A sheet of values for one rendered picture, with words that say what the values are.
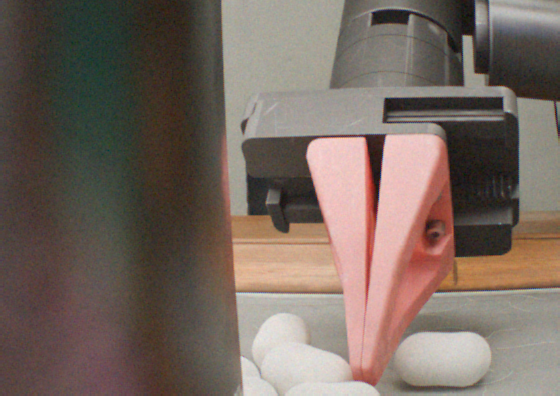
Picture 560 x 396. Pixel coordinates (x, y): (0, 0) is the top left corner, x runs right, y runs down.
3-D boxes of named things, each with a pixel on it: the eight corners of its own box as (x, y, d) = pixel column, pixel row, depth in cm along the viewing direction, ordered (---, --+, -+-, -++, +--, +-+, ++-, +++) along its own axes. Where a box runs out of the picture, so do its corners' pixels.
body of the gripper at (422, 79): (519, 120, 27) (505, 1, 32) (233, 127, 30) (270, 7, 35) (519, 239, 32) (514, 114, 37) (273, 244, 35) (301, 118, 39)
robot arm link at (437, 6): (351, 28, 42) (344, -60, 38) (481, 39, 41) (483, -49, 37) (336, 120, 38) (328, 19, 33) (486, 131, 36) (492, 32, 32)
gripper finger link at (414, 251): (432, 320, 22) (445, 94, 29) (188, 318, 24) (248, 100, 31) (439, 420, 27) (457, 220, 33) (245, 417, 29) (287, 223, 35)
